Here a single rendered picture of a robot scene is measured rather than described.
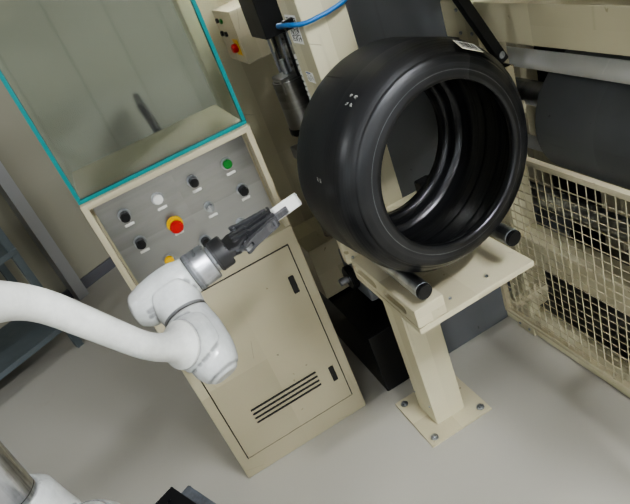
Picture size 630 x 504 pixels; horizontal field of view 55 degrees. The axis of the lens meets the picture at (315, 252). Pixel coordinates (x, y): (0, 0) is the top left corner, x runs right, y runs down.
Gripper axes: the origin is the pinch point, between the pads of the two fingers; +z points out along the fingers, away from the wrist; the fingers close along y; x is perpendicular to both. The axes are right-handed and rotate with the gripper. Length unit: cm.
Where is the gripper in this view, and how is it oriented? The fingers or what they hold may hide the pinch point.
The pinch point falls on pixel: (285, 206)
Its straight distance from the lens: 138.3
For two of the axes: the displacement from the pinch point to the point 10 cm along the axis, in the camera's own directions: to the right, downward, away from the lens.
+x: 4.4, 7.3, 5.3
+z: 8.0, -5.8, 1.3
